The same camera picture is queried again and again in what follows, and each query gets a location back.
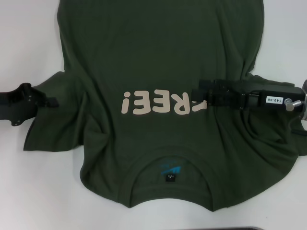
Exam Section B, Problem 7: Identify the right gripper cable with plug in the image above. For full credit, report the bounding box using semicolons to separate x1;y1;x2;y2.
284;97;307;135

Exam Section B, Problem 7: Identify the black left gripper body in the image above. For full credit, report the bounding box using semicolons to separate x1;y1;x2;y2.
0;82;48;127

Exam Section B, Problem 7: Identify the dark green printed t-shirt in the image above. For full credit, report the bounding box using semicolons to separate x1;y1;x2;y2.
23;0;307;213

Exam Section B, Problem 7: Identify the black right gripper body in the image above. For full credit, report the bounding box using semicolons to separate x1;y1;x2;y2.
239;80;303;110

